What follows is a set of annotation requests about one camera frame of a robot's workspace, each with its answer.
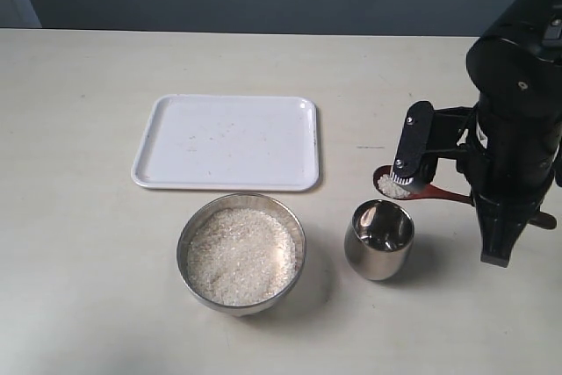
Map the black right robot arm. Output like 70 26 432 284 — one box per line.
390 0 561 202

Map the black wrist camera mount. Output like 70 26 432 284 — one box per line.
472 192 558 268

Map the brown wooden spoon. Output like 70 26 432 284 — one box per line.
372 165 558 230

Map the white rectangular plastic tray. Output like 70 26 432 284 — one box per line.
131 94 321 192

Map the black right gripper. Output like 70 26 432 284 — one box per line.
390 88 558 213

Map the white rice on spoon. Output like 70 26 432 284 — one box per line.
377 174 411 199

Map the wide steel rice bowl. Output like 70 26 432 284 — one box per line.
177 193 306 317

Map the small steel cup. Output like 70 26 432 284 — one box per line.
344 199 414 281

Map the white rice in bowl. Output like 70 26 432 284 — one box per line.
186 208 296 306

